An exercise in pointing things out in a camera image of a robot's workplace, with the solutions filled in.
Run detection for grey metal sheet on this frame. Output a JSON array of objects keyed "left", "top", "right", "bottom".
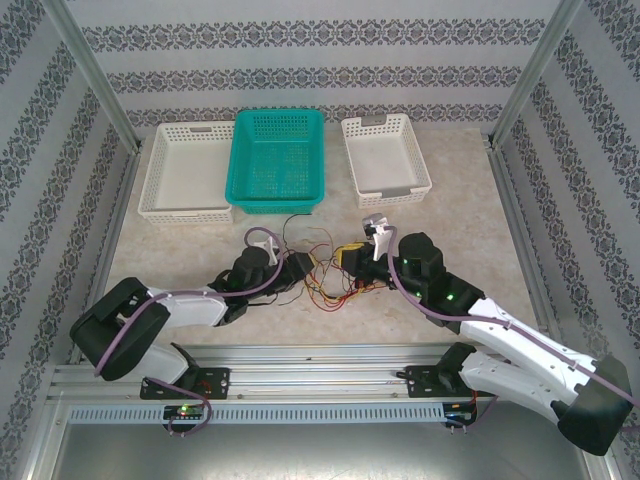
[{"left": 27, "top": 399, "right": 619, "bottom": 480}]

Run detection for large white plastic basket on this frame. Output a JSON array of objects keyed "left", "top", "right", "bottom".
[{"left": 137, "top": 121, "right": 236, "bottom": 225}]

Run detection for slotted grey cable duct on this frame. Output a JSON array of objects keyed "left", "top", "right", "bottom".
[{"left": 67, "top": 402, "right": 447, "bottom": 426}]

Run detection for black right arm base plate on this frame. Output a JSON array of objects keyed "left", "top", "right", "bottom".
[{"left": 403, "top": 363, "right": 497, "bottom": 400}]

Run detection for small white plastic basket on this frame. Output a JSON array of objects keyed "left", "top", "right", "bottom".
[{"left": 340, "top": 113, "right": 434, "bottom": 210}]

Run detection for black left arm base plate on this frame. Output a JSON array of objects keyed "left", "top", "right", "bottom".
[{"left": 139, "top": 366, "right": 232, "bottom": 401}]

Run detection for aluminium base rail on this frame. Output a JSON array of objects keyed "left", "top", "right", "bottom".
[{"left": 47, "top": 343, "right": 589, "bottom": 404}]

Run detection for bundle of coloured wires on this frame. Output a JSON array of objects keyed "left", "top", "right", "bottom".
[{"left": 304, "top": 254, "right": 361, "bottom": 304}]

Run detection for aluminium side rail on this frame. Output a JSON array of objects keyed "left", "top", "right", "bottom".
[
  {"left": 487, "top": 144, "right": 571, "bottom": 361},
  {"left": 67, "top": 149, "right": 142, "bottom": 366}
]

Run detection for aluminium frame post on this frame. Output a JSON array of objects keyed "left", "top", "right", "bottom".
[
  {"left": 42, "top": 0, "right": 146, "bottom": 154},
  {"left": 488, "top": 0, "right": 585, "bottom": 149}
]

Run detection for thin black cable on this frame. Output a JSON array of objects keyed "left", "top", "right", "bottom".
[
  {"left": 246, "top": 292, "right": 303, "bottom": 308},
  {"left": 281, "top": 213, "right": 315, "bottom": 251}
]

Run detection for teal plastic basket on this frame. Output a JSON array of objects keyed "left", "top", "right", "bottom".
[{"left": 224, "top": 108, "right": 327, "bottom": 216}]

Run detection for thin orange cable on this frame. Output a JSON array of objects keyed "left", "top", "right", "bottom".
[{"left": 302, "top": 226, "right": 351, "bottom": 314}]

